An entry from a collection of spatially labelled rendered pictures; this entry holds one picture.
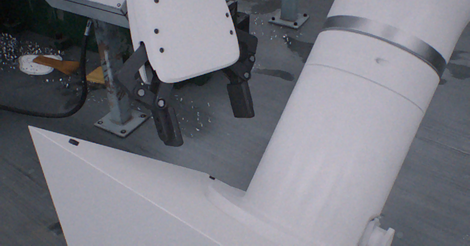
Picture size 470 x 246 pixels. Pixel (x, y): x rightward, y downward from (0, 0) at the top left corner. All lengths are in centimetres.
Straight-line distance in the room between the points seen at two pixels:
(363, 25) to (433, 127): 48
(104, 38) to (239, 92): 30
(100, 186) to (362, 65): 23
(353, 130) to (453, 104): 57
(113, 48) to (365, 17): 44
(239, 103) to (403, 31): 19
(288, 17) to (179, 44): 74
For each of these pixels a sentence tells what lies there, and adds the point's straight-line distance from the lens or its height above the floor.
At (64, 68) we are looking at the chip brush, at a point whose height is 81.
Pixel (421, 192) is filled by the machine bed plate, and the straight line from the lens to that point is 74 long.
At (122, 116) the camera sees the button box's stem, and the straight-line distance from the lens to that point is 81.
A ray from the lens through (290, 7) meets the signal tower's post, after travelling 116.
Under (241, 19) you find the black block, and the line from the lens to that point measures 104.
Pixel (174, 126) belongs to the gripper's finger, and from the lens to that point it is 45.
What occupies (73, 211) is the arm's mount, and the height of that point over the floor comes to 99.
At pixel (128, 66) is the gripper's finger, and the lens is 44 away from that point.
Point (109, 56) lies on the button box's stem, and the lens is 75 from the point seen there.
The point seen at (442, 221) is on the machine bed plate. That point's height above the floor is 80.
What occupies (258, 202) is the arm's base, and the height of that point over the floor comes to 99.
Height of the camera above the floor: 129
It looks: 36 degrees down
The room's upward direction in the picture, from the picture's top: straight up
